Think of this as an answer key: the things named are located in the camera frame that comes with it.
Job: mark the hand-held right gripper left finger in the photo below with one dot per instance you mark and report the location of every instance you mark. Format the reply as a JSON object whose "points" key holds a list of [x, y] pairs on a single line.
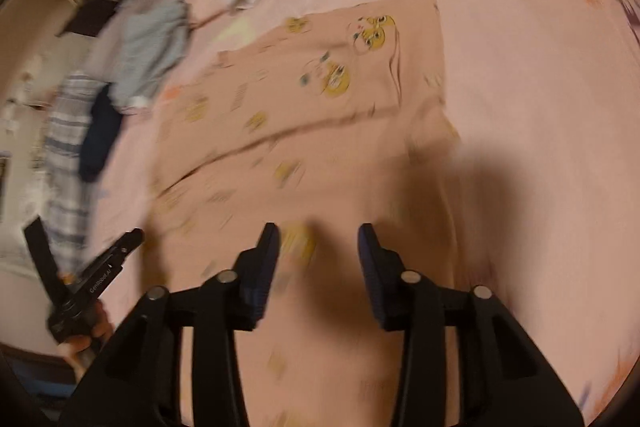
{"points": [[267, 259]]}

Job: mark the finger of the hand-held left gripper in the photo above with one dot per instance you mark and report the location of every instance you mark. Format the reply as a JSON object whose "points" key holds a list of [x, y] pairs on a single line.
{"points": [[44, 259], [125, 244]]}

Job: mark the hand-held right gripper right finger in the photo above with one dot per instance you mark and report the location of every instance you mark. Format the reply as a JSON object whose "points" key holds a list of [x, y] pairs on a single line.
{"points": [[368, 267]]}

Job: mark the pink duck-print pants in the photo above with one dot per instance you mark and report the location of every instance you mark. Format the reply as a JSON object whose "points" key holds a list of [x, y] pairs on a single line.
{"points": [[310, 132]]}

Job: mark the person's left hand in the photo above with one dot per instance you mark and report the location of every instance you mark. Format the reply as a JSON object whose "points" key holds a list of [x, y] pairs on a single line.
{"points": [[102, 329]]}

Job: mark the navy garment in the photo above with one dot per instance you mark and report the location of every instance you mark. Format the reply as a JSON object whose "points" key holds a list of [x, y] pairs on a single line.
{"points": [[100, 137]]}

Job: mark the grey plaid bedding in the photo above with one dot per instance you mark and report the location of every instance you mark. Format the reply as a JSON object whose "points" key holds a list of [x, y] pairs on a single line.
{"points": [[65, 142]]}

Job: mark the grey garment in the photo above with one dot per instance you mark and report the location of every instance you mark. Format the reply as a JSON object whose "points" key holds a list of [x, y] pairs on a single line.
{"points": [[150, 47]]}

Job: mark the dark brown cloth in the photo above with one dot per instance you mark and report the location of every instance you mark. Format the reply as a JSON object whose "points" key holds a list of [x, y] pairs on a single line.
{"points": [[90, 17]]}

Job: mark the pink animal-print bedsheet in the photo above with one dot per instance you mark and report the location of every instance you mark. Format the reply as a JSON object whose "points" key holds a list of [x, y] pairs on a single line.
{"points": [[525, 82]]}

